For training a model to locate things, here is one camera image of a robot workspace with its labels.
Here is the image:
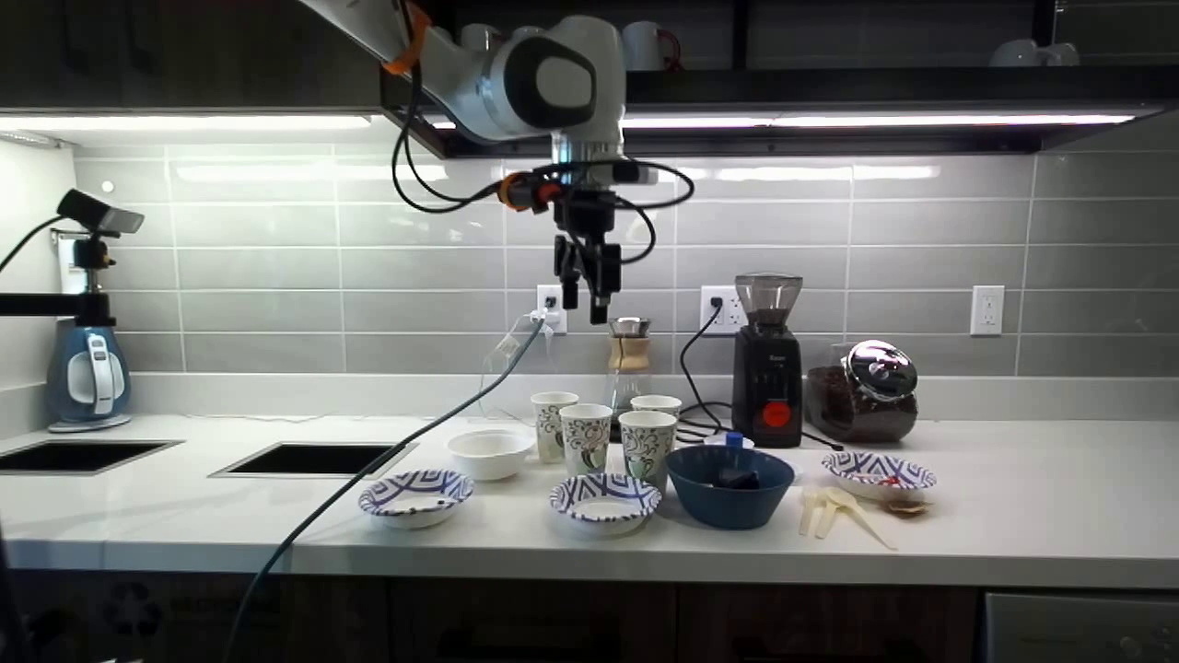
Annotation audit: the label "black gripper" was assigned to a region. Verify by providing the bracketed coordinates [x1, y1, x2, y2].
[549, 182, 625, 329]

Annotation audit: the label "white plug adapter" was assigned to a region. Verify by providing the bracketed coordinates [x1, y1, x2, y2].
[522, 307, 566, 343]

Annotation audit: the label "glass pour-over carafe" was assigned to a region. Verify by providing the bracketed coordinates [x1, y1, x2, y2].
[603, 313, 655, 417]

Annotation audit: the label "white ceramic bowl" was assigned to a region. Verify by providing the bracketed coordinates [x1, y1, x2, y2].
[447, 424, 539, 485]

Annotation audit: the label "black coffee grinder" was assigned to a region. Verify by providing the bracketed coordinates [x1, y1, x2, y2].
[728, 274, 812, 448]

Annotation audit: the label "blue white scoop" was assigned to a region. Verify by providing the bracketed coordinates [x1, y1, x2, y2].
[710, 432, 764, 492]

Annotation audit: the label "white mug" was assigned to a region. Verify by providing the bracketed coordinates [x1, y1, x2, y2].
[621, 17, 682, 74]

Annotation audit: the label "dark blue bowl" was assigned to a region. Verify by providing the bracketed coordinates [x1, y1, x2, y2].
[663, 441, 799, 534]

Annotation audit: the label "blue patterned plate with beans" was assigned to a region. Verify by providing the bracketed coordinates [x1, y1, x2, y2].
[354, 463, 480, 534]

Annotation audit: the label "chrome round kettle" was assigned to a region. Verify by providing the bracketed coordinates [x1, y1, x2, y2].
[804, 335, 925, 448]

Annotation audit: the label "under-shelf light strip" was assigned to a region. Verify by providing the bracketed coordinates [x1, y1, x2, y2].
[0, 108, 1138, 135]

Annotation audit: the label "recessed dark sink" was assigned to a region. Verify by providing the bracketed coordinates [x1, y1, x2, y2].
[209, 441, 410, 483]
[0, 437, 179, 479]

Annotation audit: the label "pale wooden sticks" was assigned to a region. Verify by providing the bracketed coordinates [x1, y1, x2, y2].
[795, 483, 896, 553]

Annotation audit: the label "dark wood base cabinets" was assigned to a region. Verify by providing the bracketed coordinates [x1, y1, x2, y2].
[0, 567, 987, 663]

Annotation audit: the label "blue electric kettle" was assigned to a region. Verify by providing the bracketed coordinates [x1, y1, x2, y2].
[44, 319, 135, 436]

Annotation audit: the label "steel dishwasher front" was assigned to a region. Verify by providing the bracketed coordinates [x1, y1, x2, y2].
[979, 588, 1179, 663]

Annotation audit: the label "white wall outlet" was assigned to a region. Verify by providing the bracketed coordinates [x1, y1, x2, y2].
[696, 279, 749, 338]
[535, 279, 570, 338]
[966, 279, 1011, 343]

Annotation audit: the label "orange wrist camera bracket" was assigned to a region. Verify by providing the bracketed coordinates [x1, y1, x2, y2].
[492, 169, 556, 215]

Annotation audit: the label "black grinder power cord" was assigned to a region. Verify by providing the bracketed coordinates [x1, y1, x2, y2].
[674, 297, 742, 448]

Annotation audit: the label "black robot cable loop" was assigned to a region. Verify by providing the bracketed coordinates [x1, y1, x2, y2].
[387, 113, 699, 268]

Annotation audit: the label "thick dark power cable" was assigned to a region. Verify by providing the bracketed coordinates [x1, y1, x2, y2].
[219, 313, 549, 663]

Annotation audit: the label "dark wall shelf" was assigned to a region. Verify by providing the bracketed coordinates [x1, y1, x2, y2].
[612, 63, 1179, 157]

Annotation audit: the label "black exterior camera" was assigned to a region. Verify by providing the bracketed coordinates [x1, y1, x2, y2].
[52, 183, 149, 241]

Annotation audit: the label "black camera stand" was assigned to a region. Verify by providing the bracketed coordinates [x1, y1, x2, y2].
[0, 231, 123, 329]

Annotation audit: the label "black camera cable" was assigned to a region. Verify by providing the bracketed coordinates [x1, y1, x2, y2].
[0, 215, 66, 275]

